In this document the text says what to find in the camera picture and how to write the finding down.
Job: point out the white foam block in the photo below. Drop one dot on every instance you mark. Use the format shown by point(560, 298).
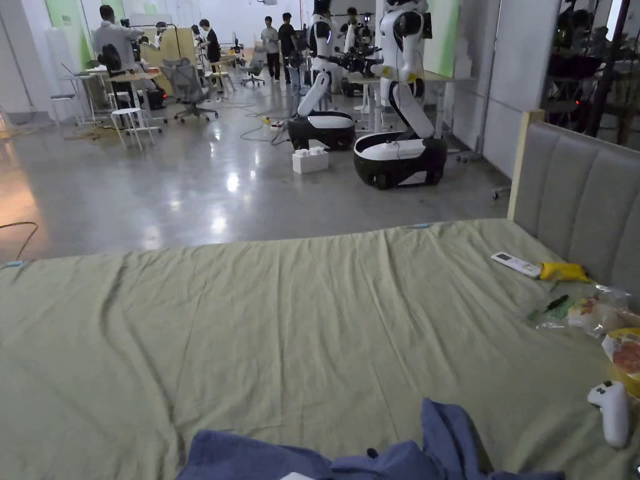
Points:
point(310, 160)

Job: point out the clear plastic snack bag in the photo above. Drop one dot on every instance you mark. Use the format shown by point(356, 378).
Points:
point(597, 312)

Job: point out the bed with pale green sheet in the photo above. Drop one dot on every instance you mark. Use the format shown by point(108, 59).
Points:
point(280, 325)

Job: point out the white desk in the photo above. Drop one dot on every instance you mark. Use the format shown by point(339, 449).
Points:
point(80, 90)

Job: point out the white remote control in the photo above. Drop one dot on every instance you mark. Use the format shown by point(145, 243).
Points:
point(515, 264)

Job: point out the wooden top desk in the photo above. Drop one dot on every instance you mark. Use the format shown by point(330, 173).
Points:
point(135, 85)

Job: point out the white hand controller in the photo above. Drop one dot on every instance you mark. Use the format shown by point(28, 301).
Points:
point(613, 412)

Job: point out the yellow bag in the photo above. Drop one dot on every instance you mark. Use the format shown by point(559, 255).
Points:
point(562, 272)

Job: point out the yellow round snack pack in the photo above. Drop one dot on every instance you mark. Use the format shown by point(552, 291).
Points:
point(625, 352)

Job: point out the white and black humanoid robot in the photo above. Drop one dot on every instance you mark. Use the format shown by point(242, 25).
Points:
point(405, 100)
point(322, 90)

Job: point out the grey padded headboard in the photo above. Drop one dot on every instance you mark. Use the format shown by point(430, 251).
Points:
point(582, 195)

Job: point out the blue shirt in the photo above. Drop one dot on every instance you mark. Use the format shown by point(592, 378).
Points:
point(280, 457)

